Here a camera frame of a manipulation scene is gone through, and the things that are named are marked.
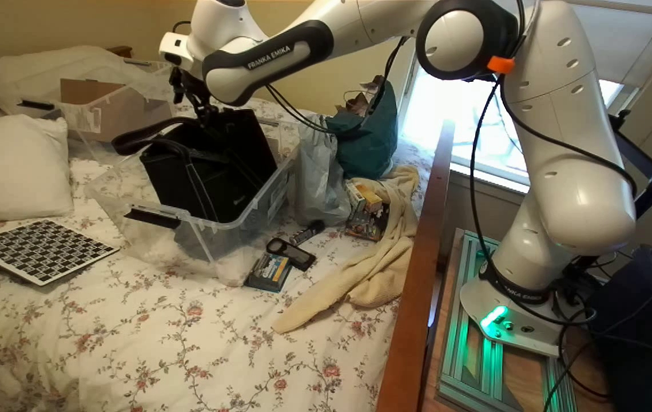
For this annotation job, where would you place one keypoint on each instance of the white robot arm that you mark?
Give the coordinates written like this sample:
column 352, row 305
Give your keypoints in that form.
column 580, row 198

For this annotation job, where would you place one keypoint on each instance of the grey plastic bag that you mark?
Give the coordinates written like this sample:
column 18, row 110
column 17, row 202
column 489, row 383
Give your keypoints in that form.
column 319, row 190

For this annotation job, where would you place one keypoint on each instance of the teal fabric bag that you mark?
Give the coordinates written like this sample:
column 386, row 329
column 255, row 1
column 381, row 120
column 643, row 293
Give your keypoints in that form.
column 367, row 142

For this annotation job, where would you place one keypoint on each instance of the black fabric bag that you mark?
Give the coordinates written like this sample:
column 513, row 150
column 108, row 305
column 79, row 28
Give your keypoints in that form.
column 222, row 142

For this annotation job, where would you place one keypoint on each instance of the colourful snack packet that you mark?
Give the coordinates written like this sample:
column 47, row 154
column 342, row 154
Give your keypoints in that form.
column 367, row 220

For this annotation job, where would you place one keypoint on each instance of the small black device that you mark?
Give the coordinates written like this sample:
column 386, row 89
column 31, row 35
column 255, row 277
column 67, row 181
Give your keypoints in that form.
column 295, row 255

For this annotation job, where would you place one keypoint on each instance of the clear plastic bin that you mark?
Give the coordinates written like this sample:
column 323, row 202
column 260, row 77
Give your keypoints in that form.
column 214, row 220

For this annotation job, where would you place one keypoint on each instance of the dark battery pack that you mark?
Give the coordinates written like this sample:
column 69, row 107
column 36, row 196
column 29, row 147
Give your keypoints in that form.
column 270, row 276

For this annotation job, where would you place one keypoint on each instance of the cream cloth towel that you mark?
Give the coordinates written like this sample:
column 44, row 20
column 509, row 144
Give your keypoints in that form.
column 379, row 273

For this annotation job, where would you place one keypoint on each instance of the wooden bed footboard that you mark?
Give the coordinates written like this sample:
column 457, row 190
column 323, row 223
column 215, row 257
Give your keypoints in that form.
column 410, row 344

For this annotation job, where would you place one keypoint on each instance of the floral bed sheet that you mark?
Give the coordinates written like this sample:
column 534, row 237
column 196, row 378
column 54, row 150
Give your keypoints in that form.
column 129, row 335

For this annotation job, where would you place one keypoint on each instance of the cardboard box in bin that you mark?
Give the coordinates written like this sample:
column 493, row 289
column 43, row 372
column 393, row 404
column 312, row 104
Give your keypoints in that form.
column 103, row 110

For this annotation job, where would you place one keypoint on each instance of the white plastic sheet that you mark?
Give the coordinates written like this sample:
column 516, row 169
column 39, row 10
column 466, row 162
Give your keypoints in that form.
column 36, row 77

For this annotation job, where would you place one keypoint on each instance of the black white calibration board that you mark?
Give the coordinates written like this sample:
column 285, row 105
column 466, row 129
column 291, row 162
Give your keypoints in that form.
column 44, row 252

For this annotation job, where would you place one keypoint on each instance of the white pillow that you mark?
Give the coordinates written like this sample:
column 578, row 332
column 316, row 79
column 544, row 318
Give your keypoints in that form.
column 33, row 167

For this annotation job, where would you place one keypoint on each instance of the dark blue container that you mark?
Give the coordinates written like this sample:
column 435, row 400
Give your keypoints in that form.
column 625, row 332

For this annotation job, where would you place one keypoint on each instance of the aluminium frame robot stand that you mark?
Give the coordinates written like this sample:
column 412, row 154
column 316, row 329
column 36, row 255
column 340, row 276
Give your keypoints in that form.
column 494, row 358

